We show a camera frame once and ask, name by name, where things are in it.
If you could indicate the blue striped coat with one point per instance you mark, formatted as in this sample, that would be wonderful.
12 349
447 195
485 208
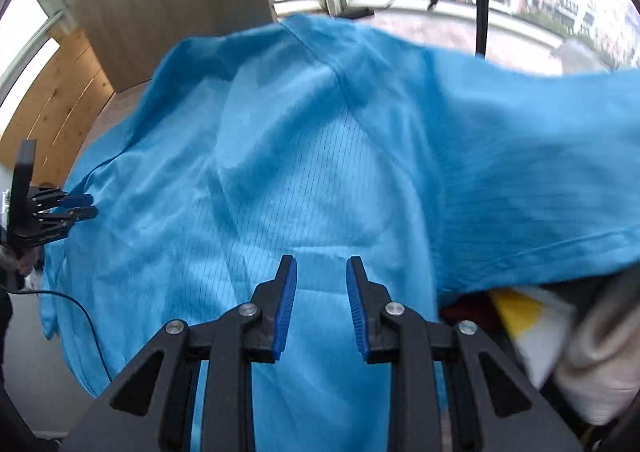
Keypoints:
300 156

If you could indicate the pink plaid mat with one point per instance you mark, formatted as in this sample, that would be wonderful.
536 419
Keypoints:
500 46

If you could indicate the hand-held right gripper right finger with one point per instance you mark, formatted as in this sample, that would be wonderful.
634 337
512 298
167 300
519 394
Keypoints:
357 312

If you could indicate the beige garment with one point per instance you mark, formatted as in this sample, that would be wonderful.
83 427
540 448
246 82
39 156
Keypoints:
600 357

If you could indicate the white yellow garment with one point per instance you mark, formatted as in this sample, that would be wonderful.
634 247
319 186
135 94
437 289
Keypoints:
525 332

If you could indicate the dark red garment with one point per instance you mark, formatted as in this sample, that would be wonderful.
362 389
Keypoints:
470 312

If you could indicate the pine wood panel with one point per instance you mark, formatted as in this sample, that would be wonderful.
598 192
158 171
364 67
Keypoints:
55 96

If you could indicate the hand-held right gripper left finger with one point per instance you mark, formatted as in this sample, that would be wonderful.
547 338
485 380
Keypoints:
285 312

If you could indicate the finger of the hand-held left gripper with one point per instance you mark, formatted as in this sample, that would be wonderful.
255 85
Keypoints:
80 215
75 201

